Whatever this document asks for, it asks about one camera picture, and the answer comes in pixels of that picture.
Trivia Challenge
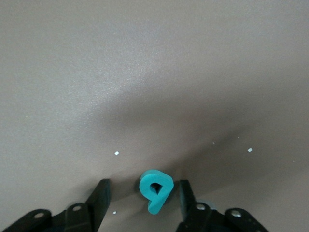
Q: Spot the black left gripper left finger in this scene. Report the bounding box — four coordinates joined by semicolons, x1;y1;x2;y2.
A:
52;178;112;232

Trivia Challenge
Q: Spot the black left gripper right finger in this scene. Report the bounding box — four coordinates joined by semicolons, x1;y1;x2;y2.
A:
177;179;226;232

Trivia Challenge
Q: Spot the teal foam letter b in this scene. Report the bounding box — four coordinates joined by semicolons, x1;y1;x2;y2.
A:
139;169;174;215

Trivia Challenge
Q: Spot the brown table cover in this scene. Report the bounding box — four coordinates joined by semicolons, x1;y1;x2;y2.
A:
0;0;309;232

